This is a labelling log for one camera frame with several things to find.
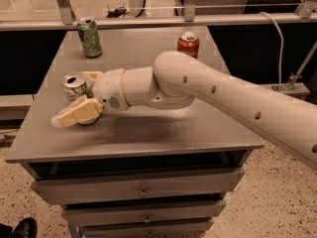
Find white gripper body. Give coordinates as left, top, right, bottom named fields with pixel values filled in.
left=92, top=68, right=130, bottom=112

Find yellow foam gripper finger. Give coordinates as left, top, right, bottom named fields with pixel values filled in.
left=81, top=70, right=103, bottom=82
left=51, top=95, right=103, bottom=128

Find white 7up can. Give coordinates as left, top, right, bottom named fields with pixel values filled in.
left=61, top=72, right=99, bottom=124

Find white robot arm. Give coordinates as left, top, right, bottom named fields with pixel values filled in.
left=51, top=51, right=317, bottom=169

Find green soda can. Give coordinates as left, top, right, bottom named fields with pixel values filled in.
left=77, top=18, right=103, bottom=58

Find red Coca-Cola can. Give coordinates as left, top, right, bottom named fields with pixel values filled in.
left=177, top=32, right=200, bottom=59

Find grey drawer cabinet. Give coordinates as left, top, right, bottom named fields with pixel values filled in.
left=5, top=25, right=264, bottom=238

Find middle grey drawer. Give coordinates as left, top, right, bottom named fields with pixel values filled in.
left=61, top=200, right=226, bottom=226

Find grey drawer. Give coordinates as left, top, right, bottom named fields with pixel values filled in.
left=81, top=218, right=213, bottom=238
left=31, top=167, right=245, bottom=205
left=61, top=200, right=226, bottom=226

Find black leather shoe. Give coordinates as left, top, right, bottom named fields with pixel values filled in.
left=9, top=217, right=38, bottom=238

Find top grey drawer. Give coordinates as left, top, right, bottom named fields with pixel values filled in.
left=31, top=167, right=245, bottom=205

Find bottom grey drawer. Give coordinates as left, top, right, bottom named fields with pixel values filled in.
left=81, top=218, right=213, bottom=238

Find grey metal bracket left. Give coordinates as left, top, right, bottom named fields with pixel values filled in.
left=56, top=0, right=75, bottom=25

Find grey metal bracket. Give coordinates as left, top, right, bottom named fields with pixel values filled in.
left=183, top=0, right=196, bottom=22
left=56, top=0, right=75, bottom=25

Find metal window rail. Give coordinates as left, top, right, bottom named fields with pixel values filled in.
left=0, top=13, right=317, bottom=32

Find grey metal bracket middle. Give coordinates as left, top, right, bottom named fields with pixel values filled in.
left=183, top=0, right=196, bottom=22

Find white cable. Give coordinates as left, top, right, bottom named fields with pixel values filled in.
left=259, top=11, right=285, bottom=91

